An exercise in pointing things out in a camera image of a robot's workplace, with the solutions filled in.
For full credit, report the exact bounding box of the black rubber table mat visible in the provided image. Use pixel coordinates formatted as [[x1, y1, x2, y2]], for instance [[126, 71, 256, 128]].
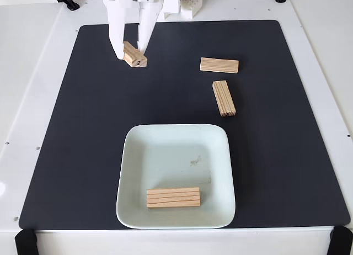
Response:
[[18, 19, 351, 230]]

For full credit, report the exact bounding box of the pale green square plate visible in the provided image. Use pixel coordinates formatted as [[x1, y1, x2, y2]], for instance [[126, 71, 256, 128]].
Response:
[[115, 123, 237, 230]]

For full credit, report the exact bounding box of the wooden block numbered two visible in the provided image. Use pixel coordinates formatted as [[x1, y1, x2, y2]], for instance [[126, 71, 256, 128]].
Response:
[[122, 41, 148, 69]]

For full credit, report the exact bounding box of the grooved wooden block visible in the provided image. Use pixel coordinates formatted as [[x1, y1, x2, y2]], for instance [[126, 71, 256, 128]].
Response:
[[199, 57, 239, 74], [211, 80, 237, 118], [146, 187, 201, 209]]

